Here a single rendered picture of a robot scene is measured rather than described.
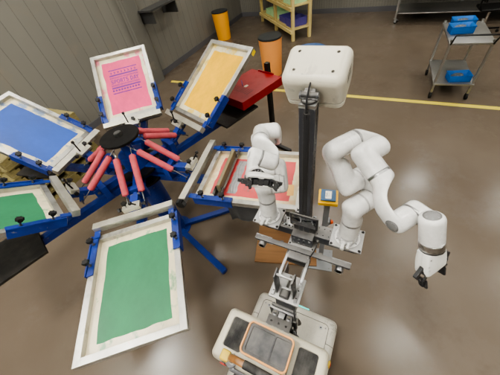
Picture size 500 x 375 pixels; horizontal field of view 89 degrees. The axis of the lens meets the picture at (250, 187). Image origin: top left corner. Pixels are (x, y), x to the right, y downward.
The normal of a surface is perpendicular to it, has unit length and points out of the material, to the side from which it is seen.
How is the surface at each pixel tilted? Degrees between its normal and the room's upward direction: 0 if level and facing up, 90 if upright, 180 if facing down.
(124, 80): 32
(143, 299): 0
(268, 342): 0
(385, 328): 0
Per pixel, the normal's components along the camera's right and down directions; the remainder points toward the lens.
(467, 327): -0.15, -0.66
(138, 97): 0.02, -0.20
